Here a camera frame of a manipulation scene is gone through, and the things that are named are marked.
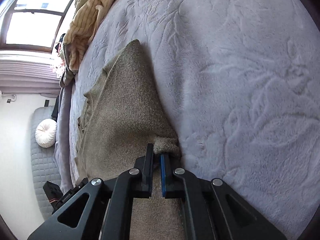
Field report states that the brown knit sweater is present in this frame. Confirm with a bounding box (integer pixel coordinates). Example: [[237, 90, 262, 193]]
[[75, 40, 184, 239]]

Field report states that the pink red clothes pile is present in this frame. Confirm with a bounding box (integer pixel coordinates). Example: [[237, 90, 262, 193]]
[[51, 33, 65, 77]]

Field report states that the grey quilted headboard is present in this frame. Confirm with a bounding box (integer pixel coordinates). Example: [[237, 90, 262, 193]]
[[30, 106, 61, 220]]

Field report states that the white round cushion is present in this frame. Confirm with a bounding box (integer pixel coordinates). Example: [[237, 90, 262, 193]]
[[35, 119, 57, 148]]

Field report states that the grey garment in pile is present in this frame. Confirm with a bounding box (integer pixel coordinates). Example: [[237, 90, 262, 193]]
[[59, 66, 78, 88]]

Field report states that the purple pleated curtain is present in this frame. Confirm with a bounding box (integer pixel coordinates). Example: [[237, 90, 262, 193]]
[[1, 50, 60, 97]]

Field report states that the lavender embossed bed blanket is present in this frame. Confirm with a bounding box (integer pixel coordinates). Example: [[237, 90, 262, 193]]
[[69, 0, 319, 239]]

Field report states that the cream striped quilted garment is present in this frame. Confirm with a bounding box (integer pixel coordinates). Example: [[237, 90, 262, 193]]
[[62, 0, 114, 73]]

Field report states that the black camera box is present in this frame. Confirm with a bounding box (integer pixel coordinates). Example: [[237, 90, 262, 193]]
[[43, 181, 63, 210]]

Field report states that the window with brown frame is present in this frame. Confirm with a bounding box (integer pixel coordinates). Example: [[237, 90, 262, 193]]
[[1, 0, 74, 53]]

